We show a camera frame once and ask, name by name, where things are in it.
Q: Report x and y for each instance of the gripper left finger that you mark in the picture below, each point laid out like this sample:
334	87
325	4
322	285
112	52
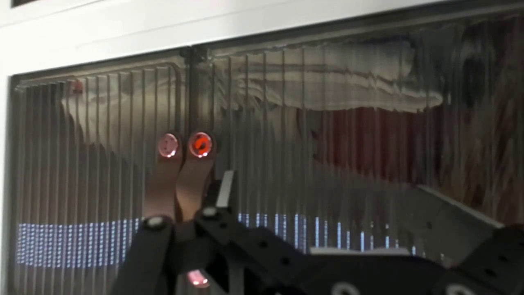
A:
229	241

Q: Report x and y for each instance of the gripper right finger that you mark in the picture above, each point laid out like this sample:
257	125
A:
491	266

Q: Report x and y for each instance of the ribbed glass cabinet door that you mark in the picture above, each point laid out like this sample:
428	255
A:
348	155
90	172

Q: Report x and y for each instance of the white cabinet with glass doors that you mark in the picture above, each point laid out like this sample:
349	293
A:
123	32

